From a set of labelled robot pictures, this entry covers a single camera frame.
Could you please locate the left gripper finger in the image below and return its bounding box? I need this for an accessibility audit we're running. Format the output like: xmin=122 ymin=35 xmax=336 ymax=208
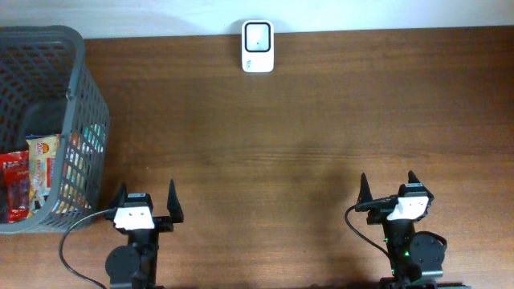
xmin=108 ymin=183 xmax=127 ymax=209
xmin=166 ymin=179 xmax=184 ymax=223

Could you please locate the beige wet wipes pack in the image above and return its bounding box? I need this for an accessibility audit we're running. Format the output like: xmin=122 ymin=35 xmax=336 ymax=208
xmin=27 ymin=134 xmax=60 ymax=214

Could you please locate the red candy bag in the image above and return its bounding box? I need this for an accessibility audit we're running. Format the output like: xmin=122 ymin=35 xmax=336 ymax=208
xmin=1 ymin=151 xmax=31 ymax=223

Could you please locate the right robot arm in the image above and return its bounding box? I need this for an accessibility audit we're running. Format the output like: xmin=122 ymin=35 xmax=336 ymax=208
xmin=348 ymin=171 xmax=465 ymax=289

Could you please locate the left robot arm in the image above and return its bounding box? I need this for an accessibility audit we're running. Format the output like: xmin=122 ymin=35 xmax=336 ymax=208
xmin=105 ymin=181 xmax=184 ymax=289

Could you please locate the white barcode scanner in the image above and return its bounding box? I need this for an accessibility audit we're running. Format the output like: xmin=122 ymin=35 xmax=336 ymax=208
xmin=241 ymin=19 xmax=275 ymax=73

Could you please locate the grey plastic mesh basket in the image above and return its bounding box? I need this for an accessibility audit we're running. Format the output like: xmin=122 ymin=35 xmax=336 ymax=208
xmin=1 ymin=26 xmax=110 ymax=234

